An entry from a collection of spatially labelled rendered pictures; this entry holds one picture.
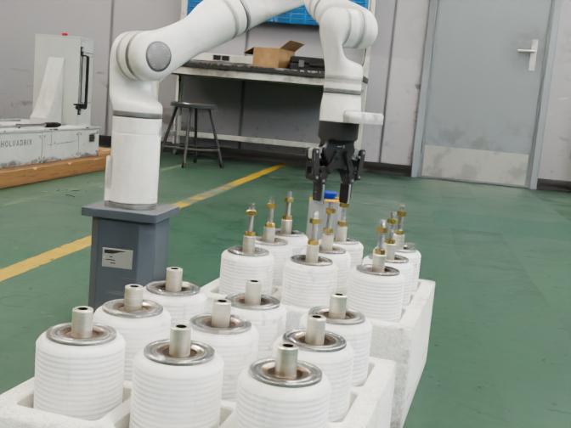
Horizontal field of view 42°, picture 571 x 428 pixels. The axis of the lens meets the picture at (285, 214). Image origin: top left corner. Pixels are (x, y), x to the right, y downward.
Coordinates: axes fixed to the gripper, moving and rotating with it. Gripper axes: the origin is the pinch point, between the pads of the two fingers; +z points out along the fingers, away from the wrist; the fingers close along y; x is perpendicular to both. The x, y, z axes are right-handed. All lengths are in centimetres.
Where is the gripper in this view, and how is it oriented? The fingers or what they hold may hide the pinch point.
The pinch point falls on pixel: (331, 196)
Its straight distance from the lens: 142.6
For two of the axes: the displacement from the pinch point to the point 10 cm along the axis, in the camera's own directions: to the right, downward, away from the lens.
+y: -7.4, 0.3, -6.7
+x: 6.6, 1.7, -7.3
